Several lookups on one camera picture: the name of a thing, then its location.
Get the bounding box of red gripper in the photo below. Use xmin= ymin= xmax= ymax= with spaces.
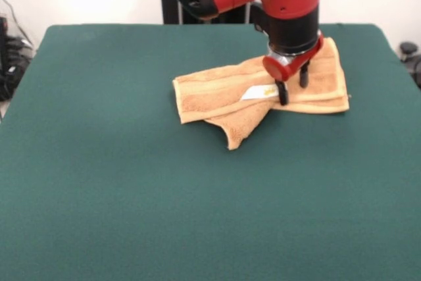
xmin=262 ymin=34 xmax=325 ymax=107

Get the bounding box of tan towel with white label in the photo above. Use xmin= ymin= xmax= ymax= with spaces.
xmin=172 ymin=37 xmax=351 ymax=151

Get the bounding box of dark stand base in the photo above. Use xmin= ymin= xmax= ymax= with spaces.
xmin=399 ymin=41 xmax=421 ymax=89

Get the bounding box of dark green table cloth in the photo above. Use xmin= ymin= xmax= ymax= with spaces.
xmin=0 ymin=23 xmax=421 ymax=281

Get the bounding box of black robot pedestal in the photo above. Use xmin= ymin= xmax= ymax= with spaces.
xmin=159 ymin=0 xmax=264 ymax=26

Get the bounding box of black equipment with cables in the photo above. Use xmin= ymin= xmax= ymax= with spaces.
xmin=0 ymin=16 xmax=36 ymax=101

